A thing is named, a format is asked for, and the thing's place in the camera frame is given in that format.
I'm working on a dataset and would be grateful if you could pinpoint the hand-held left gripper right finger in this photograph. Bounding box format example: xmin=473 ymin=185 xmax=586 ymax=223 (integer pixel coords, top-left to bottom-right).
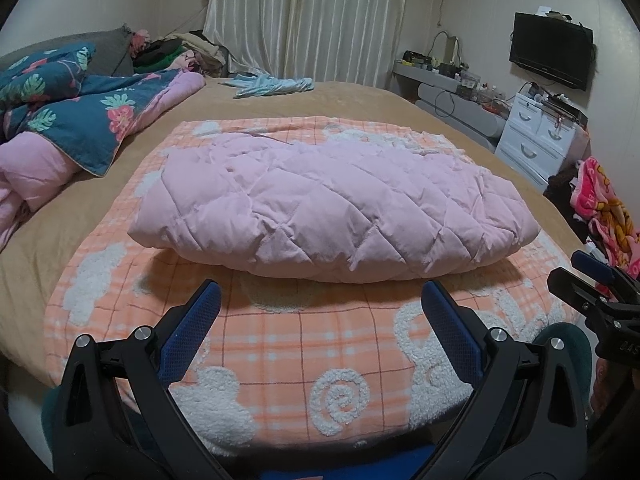
xmin=422 ymin=280 xmax=588 ymax=480

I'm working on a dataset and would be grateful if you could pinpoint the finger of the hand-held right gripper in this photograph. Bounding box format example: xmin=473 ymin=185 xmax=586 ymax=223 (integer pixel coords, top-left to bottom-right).
xmin=547 ymin=267 xmax=613 ymax=313
xmin=571 ymin=250 xmax=628 ymax=292

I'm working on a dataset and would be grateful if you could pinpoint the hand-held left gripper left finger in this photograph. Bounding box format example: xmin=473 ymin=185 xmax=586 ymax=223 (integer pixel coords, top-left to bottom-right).
xmin=57 ymin=278 xmax=241 ymax=480

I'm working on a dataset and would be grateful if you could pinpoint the pink quilted jacket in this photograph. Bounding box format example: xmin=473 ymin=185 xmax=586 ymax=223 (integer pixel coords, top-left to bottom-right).
xmin=127 ymin=132 xmax=541 ymax=283

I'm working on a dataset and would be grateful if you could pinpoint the pile of clothes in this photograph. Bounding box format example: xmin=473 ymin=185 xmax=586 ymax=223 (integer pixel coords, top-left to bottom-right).
xmin=131 ymin=30 xmax=231 ymax=78

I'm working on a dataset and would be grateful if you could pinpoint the pink cartoon blanket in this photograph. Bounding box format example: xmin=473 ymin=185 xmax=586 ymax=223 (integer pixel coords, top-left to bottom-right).
xmin=570 ymin=156 xmax=640 ymax=286

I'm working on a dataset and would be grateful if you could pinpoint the black cloth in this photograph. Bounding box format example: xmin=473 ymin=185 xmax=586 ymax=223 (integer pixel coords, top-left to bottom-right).
xmin=542 ymin=167 xmax=583 ymax=221

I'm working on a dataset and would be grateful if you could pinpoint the orange plaid blanket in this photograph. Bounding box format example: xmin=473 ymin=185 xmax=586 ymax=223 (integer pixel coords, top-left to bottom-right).
xmin=42 ymin=117 xmax=586 ymax=448

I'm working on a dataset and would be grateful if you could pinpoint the blue cloth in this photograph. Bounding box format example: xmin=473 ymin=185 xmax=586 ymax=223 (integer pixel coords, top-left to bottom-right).
xmin=380 ymin=439 xmax=434 ymax=467

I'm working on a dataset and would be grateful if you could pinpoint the white drawer cabinet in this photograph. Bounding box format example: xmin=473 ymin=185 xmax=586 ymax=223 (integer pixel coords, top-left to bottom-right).
xmin=495 ymin=92 xmax=588 ymax=191

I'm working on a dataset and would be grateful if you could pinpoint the black flat device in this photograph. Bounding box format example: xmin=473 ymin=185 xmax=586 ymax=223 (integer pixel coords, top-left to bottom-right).
xmin=542 ymin=92 xmax=588 ymax=123

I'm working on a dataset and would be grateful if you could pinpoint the grey shelf unit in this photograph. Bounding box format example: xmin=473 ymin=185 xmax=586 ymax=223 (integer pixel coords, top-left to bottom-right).
xmin=392 ymin=62 xmax=506 ymax=141

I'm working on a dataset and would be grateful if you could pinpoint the black television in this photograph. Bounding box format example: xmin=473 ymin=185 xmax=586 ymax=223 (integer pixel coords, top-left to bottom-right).
xmin=509 ymin=11 xmax=596 ymax=92

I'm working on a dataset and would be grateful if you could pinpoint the cluster of small items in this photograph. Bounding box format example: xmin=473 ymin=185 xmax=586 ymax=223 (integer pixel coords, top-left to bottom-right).
xmin=402 ymin=50 xmax=513 ymax=111

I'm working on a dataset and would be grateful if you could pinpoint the blue floral quilt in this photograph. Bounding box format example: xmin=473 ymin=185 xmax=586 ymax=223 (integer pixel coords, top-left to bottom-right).
xmin=0 ymin=42 xmax=207 ymax=251

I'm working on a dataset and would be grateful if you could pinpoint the light blue garment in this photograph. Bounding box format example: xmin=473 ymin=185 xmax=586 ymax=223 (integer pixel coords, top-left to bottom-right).
xmin=220 ymin=74 xmax=316 ymax=100

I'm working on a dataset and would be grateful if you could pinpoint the tan bed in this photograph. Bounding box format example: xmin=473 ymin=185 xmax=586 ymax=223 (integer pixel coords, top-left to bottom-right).
xmin=0 ymin=77 xmax=586 ymax=391

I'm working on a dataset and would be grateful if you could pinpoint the grey headboard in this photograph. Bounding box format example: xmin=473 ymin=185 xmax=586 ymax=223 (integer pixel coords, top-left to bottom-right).
xmin=0 ymin=25 xmax=136 ymax=78

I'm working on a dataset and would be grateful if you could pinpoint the white striped curtain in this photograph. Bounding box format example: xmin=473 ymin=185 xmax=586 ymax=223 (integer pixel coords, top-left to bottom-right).
xmin=202 ymin=0 xmax=411 ymax=90

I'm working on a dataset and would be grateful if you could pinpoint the black cable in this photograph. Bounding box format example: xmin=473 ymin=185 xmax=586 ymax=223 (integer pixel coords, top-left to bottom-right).
xmin=433 ymin=88 xmax=457 ymax=119

